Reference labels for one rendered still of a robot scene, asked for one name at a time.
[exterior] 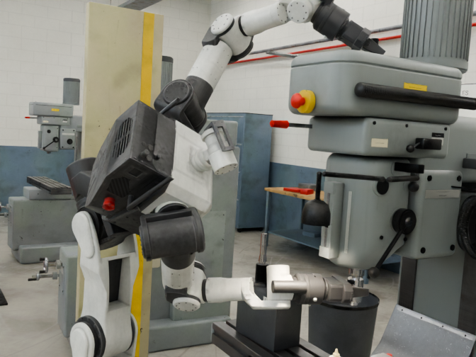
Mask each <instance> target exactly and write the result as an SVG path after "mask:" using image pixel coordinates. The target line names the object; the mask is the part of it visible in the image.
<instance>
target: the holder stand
mask: <svg viewBox="0 0 476 357"><path fill-rule="evenodd" d="M252 280H253V284H254V293H255V295H256V296H257V297H258V298H259V299H260V300H267V282H258V281H255V277H253V278H252ZM301 314H302V305H297V304H296V303H295V302H294V301H293V300H291V301H290V308H289V309H286V310H253V309H252V308H251V307H250V306H249V305H248V304H247V303H246V302H245V301H237V321H236V331H237V332H239V333H240V334H243V335H245V336H246V337H248V338H250V339H251V340H253V341H255V342H256V343H258V344H261V345H262V346H264V347H266V348H267V349H269V350H271V351H272V352H275V351H280V350H283V349H289V348H292V347H294V346H299V343H300V325H301Z"/></svg>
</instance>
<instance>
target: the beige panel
mask: <svg viewBox="0 0 476 357"><path fill-rule="evenodd" d="M163 29H164V15H161V14H157V13H150V12H145V11H138V10H134V9H129V8H122V7H117V6H110V5H106V4H99V3H94V2H89V3H87V4H86V33H85V54H84V94H83V115H82V136H81V159H83V158H87V157H97V155H98V152H99V150H100V148H101V146H102V144H103V143H104V141H105V139H106V137H107V135H108V133H109V132H110V130H111V128H112V126H113V124H114V122H115V121H116V119H117V118H118V117H119V116H120V115H122V114H123V113H124V112H125V111H126V110H127V109H128V108H129V107H130V106H132V105H133V104H134V103H135V102H136V101H138V100H140V101H141V102H143V103H145V104H147V105H148V106H150V107H151V108H153V109H155V108H154V101H155V99H156V97H157V96H158V95H159V94H160V90H161V74H162V45H163ZM136 237H137V246H138V254H139V269H138V272H137V276H136V279H135V282H134V285H133V291H132V304H131V311H130V312H131V313H132V314H133V316H134V317H135V319H136V321H137V326H138V334H137V344H136V349H135V357H148V346H149V316H150V301H151V286H152V260H151V261H146V259H144V258H143V255H142V246H141V241H140V236H139V235H137V234H136ZM100 253H101V259H102V258H106V257H110V256H117V253H118V245H117V246H114V247H112V248H109V249H105V250H101V251H100ZM80 257H81V248H80V246H79V243H78V259H77V280H76V320H75V322H76V321H77V320H78V318H80V317H81V313H82V310H83V301H84V280H85V278H84V274H83V272H82V270H81V266H80Z"/></svg>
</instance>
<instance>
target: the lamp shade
mask: <svg viewBox="0 0 476 357"><path fill-rule="evenodd" d="M330 219H331V213H330V209H329V205H328V204H327V203H325V202H324V201H323V200H321V199H319V200H317V199H314V200H310V201H308V202H306V203H305V206H304V208H303V210H302V220H301V223H302V224H305V225H312V226H330Z"/></svg>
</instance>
